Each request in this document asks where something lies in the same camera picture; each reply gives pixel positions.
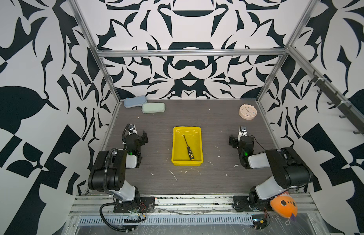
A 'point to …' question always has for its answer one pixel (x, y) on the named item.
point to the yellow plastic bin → (180, 156)
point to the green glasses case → (153, 107)
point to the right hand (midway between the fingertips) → (240, 133)
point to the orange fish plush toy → (284, 205)
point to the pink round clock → (247, 112)
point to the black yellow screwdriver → (189, 151)
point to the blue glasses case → (135, 101)
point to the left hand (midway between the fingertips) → (133, 131)
